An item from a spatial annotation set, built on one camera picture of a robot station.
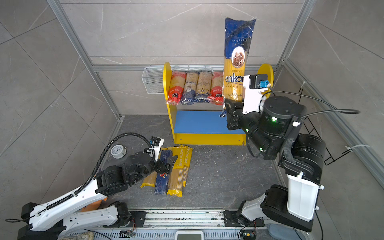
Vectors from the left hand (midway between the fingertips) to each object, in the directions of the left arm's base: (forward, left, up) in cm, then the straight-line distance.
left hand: (169, 150), depth 65 cm
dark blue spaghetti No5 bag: (-6, +6, -24) cm, 25 cm away
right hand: (+1, -22, +28) cm, 36 cm away
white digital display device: (-30, -8, -25) cm, 39 cm away
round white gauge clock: (+16, +38, -27) cm, 49 cm away
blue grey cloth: (-30, -52, -26) cm, 65 cm away
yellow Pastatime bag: (+15, -8, -27) cm, 32 cm away
